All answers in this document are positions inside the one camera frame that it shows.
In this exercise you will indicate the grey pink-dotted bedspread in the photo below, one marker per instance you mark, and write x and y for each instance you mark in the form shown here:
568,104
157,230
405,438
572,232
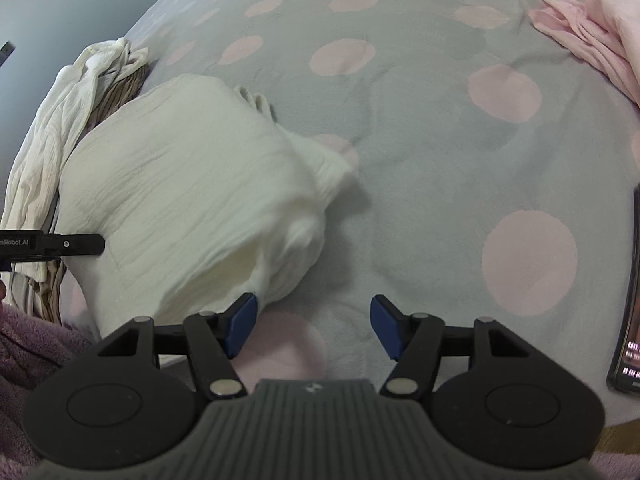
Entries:
425,160

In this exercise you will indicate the purple fuzzy blanket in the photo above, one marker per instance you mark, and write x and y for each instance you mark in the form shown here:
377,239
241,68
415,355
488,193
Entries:
30,360

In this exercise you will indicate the light pink blanket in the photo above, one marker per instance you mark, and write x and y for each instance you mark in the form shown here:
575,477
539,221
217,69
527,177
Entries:
595,35

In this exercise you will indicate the white crinkle garment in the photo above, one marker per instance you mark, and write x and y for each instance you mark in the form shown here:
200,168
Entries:
190,185
55,110

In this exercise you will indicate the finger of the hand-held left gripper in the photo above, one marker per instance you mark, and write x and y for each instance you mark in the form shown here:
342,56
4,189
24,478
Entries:
75,244

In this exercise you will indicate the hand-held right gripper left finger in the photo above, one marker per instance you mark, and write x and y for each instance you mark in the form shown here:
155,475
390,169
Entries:
240,325

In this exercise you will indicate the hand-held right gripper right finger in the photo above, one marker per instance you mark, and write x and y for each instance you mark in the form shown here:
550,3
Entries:
387,327

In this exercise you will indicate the black smartphone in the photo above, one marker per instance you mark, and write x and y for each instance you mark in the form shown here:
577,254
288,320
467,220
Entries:
627,340

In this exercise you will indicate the dark wall switch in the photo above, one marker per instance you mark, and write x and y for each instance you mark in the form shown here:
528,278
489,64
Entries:
6,54

